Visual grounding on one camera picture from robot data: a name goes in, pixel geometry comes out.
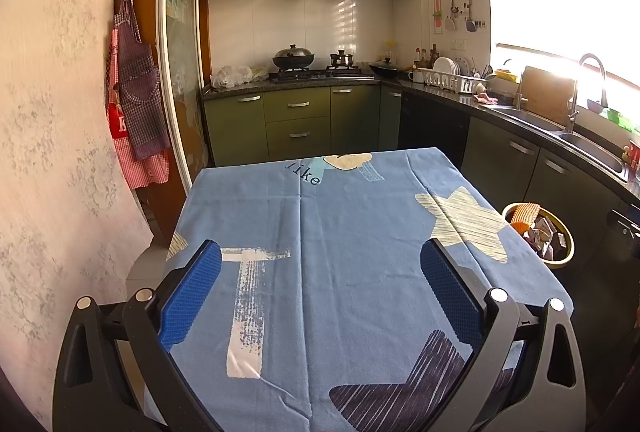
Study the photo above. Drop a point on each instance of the black pan with lid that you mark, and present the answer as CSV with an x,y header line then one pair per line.
x,y
386,69

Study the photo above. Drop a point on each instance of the yellow-rimmed trash bin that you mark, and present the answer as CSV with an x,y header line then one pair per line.
x,y
565,262

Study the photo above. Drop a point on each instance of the clear plastic bag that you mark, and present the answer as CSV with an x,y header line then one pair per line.
x,y
234,76

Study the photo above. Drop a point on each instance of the steel sink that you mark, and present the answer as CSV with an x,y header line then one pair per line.
x,y
585,144

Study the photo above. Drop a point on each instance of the seasoning bottles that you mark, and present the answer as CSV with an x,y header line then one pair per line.
x,y
425,58

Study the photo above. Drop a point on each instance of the orange waffle-pattern packet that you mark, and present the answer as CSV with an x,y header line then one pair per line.
x,y
525,214

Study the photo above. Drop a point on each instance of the black countertop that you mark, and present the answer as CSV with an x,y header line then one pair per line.
x,y
450,93

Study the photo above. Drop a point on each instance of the yellow sponge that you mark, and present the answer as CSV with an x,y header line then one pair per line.
x,y
505,76

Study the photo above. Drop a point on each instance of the red checked apron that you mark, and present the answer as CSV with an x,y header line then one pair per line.
x,y
145,174

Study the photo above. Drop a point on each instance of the white dish rack with plates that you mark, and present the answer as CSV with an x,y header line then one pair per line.
x,y
445,77

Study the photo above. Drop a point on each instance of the blue printed tablecloth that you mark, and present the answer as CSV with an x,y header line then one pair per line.
x,y
350,237

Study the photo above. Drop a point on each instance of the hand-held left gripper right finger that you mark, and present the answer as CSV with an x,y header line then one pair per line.
x,y
450,292

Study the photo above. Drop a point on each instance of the small steel faucet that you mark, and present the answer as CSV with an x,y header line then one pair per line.
x,y
519,94

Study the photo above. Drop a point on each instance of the tall steel faucet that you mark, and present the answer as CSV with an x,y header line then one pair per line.
x,y
572,104

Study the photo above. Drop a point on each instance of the small dark pot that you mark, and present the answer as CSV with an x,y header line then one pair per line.
x,y
342,60

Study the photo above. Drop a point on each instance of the black wok with lid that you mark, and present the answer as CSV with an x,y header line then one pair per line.
x,y
294,58

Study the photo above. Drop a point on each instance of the pink cloth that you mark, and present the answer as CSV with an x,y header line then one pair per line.
x,y
485,99

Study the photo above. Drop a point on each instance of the wooden cutting board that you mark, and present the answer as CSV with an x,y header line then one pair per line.
x,y
545,97

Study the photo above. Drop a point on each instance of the green plastic item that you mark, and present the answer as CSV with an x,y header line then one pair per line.
x,y
617,118

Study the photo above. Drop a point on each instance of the green base cabinets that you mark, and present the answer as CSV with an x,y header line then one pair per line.
x,y
235,127

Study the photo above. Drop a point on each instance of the hanging kitchen utensils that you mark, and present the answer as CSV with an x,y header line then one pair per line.
x,y
452,19

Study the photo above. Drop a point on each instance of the white mug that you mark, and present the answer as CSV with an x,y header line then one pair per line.
x,y
415,77

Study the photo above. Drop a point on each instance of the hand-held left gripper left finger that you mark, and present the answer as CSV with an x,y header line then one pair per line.
x,y
190,292

